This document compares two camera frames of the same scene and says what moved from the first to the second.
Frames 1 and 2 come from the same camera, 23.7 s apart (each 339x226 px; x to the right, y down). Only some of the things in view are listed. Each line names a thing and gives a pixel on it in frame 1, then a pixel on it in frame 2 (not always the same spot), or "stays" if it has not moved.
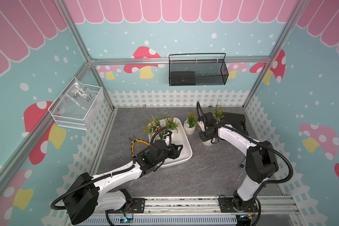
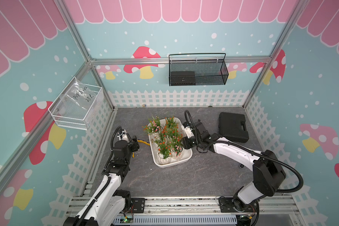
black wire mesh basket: (197, 69) stays
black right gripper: (202, 137) to (185, 143)
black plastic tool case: (237, 120) stays
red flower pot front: (172, 124) stays
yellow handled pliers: (133, 140) stays
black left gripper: (173, 149) to (134, 144)
